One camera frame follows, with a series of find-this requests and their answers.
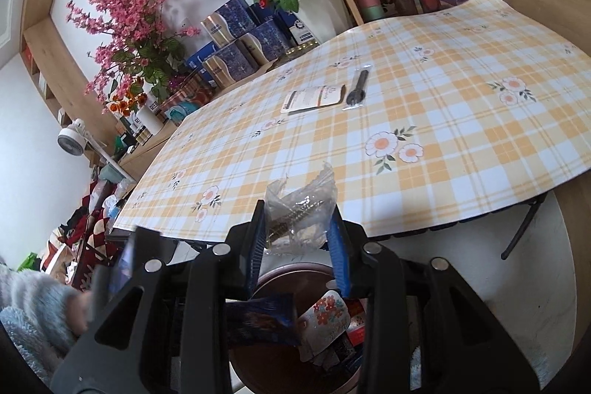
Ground pink blossom arrangement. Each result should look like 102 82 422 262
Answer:
65 0 201 99

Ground red cigarette pack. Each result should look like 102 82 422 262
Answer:
346 299 368 346

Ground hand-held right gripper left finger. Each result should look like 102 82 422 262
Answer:
48 200 269 394

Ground blue foil snack packet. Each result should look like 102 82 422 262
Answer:
225 293 298 346

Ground blue white long carton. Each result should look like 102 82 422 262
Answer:
185 42 220 72

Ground dark blue small box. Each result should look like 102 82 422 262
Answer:
249 1 278 25

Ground gold decorative tray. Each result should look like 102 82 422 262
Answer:
277 41 319 62

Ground person's left forearm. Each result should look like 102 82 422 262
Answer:
0 267 79 381

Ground row of small amber bottles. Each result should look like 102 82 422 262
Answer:
124 124 153 145

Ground person's left hand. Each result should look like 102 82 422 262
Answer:
67 290 100 336

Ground white floral print packet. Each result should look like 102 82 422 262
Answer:
295 290 352 360

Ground white ribbed vase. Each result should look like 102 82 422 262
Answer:
137 103 166 136

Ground blue box with white label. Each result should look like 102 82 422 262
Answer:
279 8 319 46

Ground brown plastic bin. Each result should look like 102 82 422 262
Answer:
228 262 370 394

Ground orange artificial flowers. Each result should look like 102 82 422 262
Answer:
108 92 148 118

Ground clear plastic wrapper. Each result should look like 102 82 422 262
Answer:
264 161 338 256

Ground white printed card packet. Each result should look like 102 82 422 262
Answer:
281 84 347 115

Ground white angular vase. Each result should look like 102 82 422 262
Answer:
298 0 352 44

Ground white desk fan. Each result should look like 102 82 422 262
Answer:
57 118 134 182

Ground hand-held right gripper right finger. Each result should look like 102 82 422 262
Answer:
325 207 541 394

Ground gold blue gift box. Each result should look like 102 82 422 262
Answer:
202 41 259 90
238 19 291 65
200 0 259 48

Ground red white checked blanket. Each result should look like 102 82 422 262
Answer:
46 179 123 284

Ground yellow checked floral tablecloth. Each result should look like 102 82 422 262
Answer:
108 0 591 247

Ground black spoon in clear wrapper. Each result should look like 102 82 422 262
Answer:
342 64 374 111

